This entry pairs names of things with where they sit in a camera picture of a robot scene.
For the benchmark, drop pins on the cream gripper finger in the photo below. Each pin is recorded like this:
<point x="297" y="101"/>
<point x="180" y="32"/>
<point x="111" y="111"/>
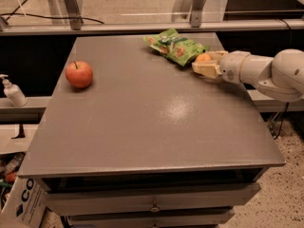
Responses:
<point x="209" y="70"/>
<point x="217" y="55"/>

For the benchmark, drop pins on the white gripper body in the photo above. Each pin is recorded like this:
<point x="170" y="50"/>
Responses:
<point x="231" y="66"/>

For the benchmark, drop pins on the green rice chip bag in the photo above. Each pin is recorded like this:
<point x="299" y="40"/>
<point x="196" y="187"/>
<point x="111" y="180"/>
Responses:
<point x="171" y="45"/>

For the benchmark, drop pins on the orange fruit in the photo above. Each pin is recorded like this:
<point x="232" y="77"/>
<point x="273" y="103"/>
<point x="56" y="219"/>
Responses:
<point x="203" y="57"/>

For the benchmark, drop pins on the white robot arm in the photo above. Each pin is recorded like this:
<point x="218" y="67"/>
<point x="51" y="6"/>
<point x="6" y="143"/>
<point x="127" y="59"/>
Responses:
<point x="280" y="77"/>

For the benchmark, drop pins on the grey drawer cabinet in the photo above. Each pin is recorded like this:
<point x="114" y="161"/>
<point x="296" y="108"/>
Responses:
<point x="143" y="124"/>

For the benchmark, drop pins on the red apple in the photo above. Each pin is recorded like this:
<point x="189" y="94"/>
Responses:
<point x="79" y="74"/>

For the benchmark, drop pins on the lower grey drawer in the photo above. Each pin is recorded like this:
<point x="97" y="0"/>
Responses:
<point x="161" y="219"/>

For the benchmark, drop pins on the grey drawer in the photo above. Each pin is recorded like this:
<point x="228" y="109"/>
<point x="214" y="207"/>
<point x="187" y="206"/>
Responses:
<point x="161" y="219"/>
<point x="152" y="200"/>

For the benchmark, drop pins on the upper grey drawer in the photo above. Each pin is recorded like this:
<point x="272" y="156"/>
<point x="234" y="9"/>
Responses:
<point x="152" y="200"/>

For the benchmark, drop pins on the white pump bottle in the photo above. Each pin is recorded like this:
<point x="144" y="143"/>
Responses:
<point x="13" y="92"/>

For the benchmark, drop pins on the white cardboard box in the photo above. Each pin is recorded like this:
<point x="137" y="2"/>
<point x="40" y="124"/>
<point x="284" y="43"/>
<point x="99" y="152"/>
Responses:
<point x="25" y="206"/>

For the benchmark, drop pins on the right metal bracket post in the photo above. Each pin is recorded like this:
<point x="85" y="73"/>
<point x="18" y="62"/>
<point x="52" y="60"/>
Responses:
<point x="196" y="13"/>

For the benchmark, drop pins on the metal bracket post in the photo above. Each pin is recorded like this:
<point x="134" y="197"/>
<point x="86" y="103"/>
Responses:
<point x="196" y="13"/>
<point x="74" y="13"/>

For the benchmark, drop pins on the left metal bracket post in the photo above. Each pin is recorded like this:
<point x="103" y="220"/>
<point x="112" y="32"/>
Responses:
<point x="74" y="13"/>

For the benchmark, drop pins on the horizontal metal rail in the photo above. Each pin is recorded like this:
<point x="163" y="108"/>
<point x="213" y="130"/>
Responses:
<point x="233" y="25"/>

